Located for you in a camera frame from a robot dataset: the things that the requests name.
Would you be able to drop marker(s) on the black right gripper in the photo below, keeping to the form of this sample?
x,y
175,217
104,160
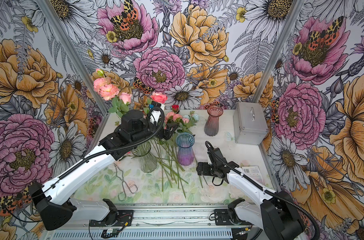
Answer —
x,y
205,172

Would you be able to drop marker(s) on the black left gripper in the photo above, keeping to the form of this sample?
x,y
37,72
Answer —
x,y
160,129

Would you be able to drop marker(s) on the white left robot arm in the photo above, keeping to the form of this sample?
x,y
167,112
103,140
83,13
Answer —
x,y
53,199

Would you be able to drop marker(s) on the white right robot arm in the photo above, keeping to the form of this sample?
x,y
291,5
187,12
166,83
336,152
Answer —
x,y
271,211

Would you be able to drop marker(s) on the clear glass vase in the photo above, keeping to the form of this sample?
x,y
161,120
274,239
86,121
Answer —
x,y
148,162

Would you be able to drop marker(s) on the dark pink glass vase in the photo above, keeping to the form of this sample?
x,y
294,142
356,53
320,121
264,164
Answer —
x,y
212,124

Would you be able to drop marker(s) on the blue purple glass vase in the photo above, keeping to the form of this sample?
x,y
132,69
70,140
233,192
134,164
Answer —
x,y
185,155

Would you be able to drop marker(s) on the red small box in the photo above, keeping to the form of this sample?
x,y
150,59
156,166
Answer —
x,y
254,173

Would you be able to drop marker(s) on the floral table mat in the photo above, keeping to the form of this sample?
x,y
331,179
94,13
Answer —
x,y
152,175

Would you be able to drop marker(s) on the pink flower stems on table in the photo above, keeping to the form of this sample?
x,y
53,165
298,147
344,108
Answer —
x,y
166,148

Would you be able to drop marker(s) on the grey metal box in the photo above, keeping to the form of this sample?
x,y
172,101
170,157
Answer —
x,y
249,124

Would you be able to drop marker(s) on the metal scissors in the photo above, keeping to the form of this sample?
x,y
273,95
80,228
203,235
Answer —
x,y
126,187

